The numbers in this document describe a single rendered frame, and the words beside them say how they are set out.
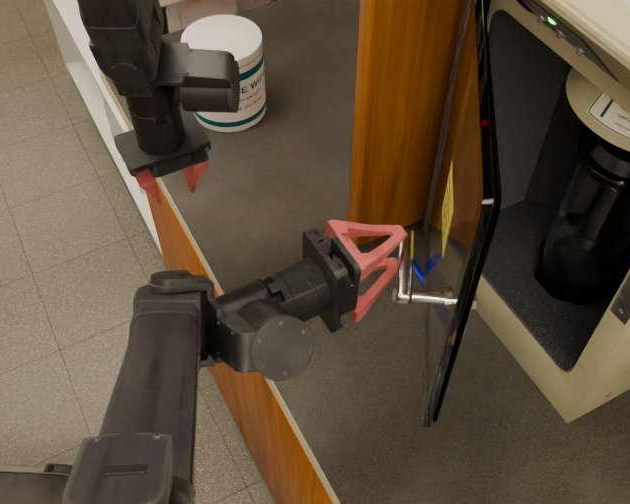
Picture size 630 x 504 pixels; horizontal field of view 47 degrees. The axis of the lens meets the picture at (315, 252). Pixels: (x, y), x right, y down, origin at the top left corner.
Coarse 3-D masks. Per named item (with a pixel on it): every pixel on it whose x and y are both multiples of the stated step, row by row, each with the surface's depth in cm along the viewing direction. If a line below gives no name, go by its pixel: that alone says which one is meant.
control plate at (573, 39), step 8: (528, 0) 56; (536, 8) 56; (536, 16) 63; (544, 16) 57; (552, 16) 53; (552, 24) 58; (560, 24) 53; (568, 32) 53; (568, 40) 59; (576, 40) 54; (576, 48) 60; (584, 48) 55; (592, 56) 55; (600, 64) 56; (608, 72) 56; (616, 80) 58
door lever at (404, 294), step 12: (408, 240) 74; (408, 252) 73; (408, 264) 72; (396, 276) 73; (408, 276) 71; (396, 288) 71; (408, 288) 70; (444, 288) 71; (396, 300) 71; (408, 300) 70; (420, 300) 70; (432, 300) 70; (444, 300) 70
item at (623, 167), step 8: (592, 136) 78; (592, 144) 77; (600, 144) 76; (608, 144) 76; (592, 152) 77; (600, 152) 76; (608, 152) 76; (616, 152) 75; (624, 152) 75; (600, 160) 76; (608, 160) 76; (616, 160) 75; (624, 160) 75; (608, 168) 76; (616, 168) 75; (624, 168) 75; (624, 176) 75
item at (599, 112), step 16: (576, 80) 71; (576, 96) 70; (592, 96) 68; (608, 96) 67; (576, 112) 70; (592, 112) 68; (608, 112) 67; (624, 112) 66; (592, 128) 68; (608, 128) 67; (624, 128) 66; (624, 144) 67
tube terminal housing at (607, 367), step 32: (512, 0) 70; (544, 32) 68; (576, 64) 65; (480, 288) 97; (512, 320) 93; (608, 320) 75; (512, 352) 96; (544, 352) 89; (608, 352) 77; (544, 384) 92; (576, 384) 85; (608, 384) 86; (576, 416) 90
